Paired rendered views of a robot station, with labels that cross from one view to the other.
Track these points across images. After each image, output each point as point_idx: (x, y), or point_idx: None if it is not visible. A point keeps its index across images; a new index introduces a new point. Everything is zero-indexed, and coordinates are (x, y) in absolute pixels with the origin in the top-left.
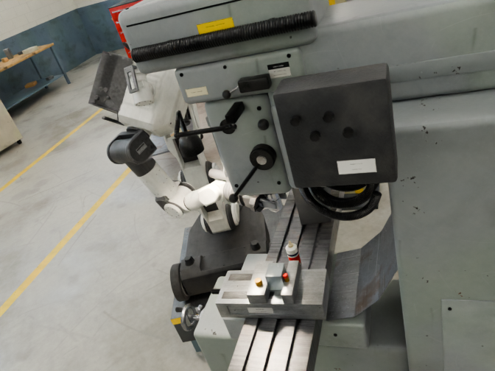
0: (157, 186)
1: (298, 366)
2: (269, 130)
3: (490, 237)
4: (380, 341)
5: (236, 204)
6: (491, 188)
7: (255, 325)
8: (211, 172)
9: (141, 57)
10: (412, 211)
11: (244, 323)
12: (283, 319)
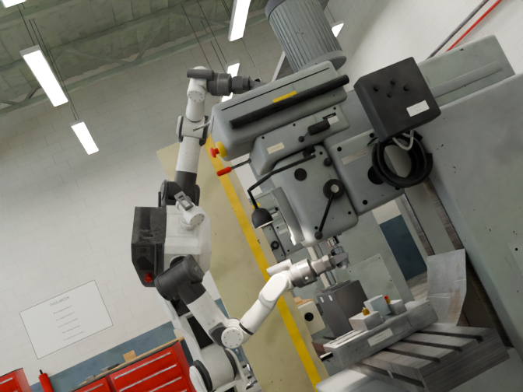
0: (212, 309)
1: (447, 329)
2: (331, 169)
3: (503, 174)
4: None
5: (307, 278)
6: (485, 138)
7: (383, 351)
8: (270, 268)
9: (239, 121)
10: (453, 171)
11: (372, 356)
12: (404, 338)
